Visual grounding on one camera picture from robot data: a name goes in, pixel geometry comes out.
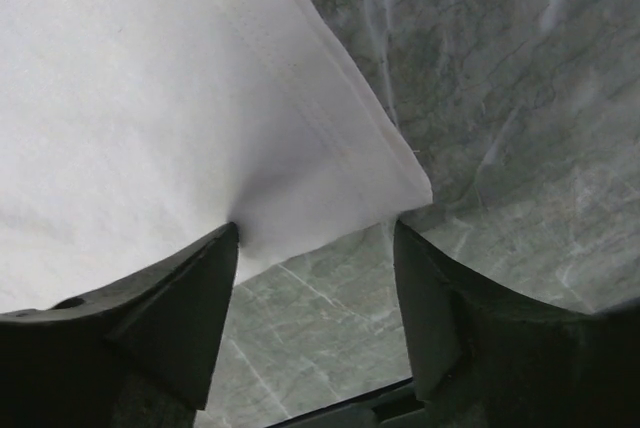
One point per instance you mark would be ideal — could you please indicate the cream white t-shirt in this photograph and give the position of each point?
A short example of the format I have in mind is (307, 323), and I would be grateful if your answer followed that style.
(132, 128)

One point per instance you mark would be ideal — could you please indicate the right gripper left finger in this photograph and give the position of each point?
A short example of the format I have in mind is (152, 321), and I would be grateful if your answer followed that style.
(139, 352)

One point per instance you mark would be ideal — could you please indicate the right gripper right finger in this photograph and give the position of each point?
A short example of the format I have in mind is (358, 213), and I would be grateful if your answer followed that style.
(472, 341)

